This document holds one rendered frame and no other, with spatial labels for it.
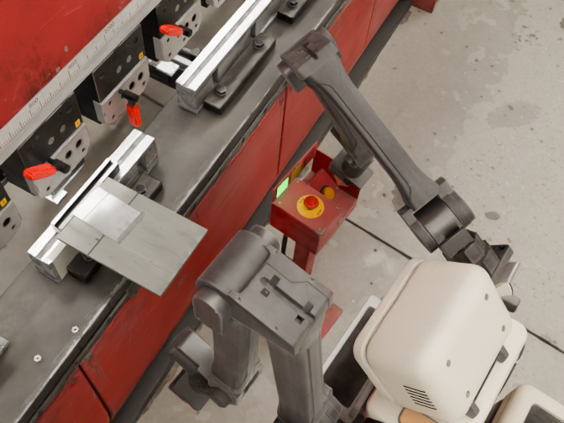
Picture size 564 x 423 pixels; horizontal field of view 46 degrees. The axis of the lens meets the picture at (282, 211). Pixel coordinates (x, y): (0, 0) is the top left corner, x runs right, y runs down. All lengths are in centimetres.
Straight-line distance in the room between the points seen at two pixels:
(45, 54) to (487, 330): 80
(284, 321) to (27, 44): 62
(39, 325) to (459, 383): 91
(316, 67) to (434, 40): 225
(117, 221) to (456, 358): 80
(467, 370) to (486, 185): 193
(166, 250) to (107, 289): 19
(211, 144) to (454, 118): 158
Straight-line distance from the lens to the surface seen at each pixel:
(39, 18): 109
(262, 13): 191
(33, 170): 118
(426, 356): 94
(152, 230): 144
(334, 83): 114
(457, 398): 100
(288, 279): 70
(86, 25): 120
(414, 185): 117
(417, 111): 303
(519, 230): 282
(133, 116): 137
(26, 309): 155
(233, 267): 69
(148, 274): 139
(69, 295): 154
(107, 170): 154
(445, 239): 120
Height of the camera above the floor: 225
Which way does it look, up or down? 59 degrees down
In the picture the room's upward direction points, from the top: 7 degrees clockwise
